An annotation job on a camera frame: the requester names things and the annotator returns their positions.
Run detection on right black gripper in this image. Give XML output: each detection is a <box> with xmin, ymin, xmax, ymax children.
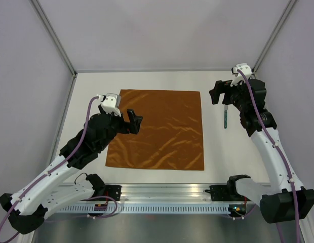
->
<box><xmin>210</xmin><ymin>78</ymin><xmax>249</xmax><ymax>112</ymax></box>

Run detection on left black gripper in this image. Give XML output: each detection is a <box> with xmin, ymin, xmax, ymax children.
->
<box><xmin>98</xmin><ymin>104</ymin><xmax>142</xmax><ymax>151</ymax></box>

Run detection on green handled knife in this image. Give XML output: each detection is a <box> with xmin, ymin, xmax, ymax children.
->
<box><xmin>223</xmin><ymin>105</ymin><xmax>228</xmax><ymax>129</ymax></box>

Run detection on brown satin napkin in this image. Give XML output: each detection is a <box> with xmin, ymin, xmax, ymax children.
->
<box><xmin>105</xmin><ymin>90</ymin><xmax>204</xmax><ymax>171</ymax></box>

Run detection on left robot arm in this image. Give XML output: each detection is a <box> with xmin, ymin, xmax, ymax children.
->
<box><xmin>0</xmin><ymin>109</ymin><xmax>143</xmax><ymax>234</ymax></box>

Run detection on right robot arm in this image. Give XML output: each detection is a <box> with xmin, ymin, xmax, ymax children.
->
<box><xmin>209</xmin><ymin>79</ymin><xmax>314</xmax><ymax>223</ymax></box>

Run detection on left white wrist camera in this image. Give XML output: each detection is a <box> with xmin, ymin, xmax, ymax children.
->
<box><xmin>98</xmin><ymin>93</ymin><xmax>122</xmax><ymax>117</ymax></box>

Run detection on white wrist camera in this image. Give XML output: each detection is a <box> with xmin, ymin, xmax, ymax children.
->
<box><xmin>98</xmin><ymin>93</ymin><xmax>122</xmax><ymax>117</ymax></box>
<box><xmin>230</xmin><ymin>63</ymin><xmax>253</xmax><ymax>87</ymax></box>

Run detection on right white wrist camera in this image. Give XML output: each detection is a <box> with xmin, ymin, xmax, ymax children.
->
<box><xmin>230</xmin><ymin>63</ymin><xmax>253</xmax><ymax>87</ymax></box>

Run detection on aluminium mounting rail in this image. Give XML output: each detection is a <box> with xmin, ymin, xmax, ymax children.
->
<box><xmin>55</xmin><ymin>184</ymin><xmax>271</xmax><ymax>203</ymax></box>

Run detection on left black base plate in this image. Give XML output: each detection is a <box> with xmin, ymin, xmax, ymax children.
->
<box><xmin>103</xmin><ymin>185</ymin><xmax>122</xmax><ymax>201</ymax></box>

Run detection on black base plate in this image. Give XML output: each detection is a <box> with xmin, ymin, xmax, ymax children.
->
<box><xmin>103</xmin><ymin>185</ymin><xmax>122</xmax><ymax>201</ymax></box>
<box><xmin>204</xmin><ymin>185</ymin><xmax>232</xmax><ymax>201</ymax></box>

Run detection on white slotted cable duct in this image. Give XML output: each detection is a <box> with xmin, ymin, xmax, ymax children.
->
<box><xmin>59</xmin><ymin>203</ymin><xmax>229</xmax><ymax>214</ymax></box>

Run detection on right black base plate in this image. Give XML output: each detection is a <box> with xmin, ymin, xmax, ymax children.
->
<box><xmin>204</xmin><ymin>185</ymin><xmax>232</xmax><ymax>201</ymax></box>

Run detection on left aluminium frame post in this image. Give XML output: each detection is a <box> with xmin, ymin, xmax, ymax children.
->
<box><xmin>29</xmin><ymin>0</ymin><xmax>77</xmax><ymax>77</ymax></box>

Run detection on aluminium frame post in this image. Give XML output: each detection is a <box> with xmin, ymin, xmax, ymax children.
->
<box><xmin>29</xmin><ymin>0</ymin><xmax>77</xmax><ymax>77</ymax></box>
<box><xmin>252</xmin><ymin>0</ymin><xmax>298</xmax><ymax>74</ymax></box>

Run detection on right aluminium frame post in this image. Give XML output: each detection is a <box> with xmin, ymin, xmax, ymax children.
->
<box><xmin>252</xmin><ymin>0</ymin><xmax>298</xmax><ymax>74</ymax></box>

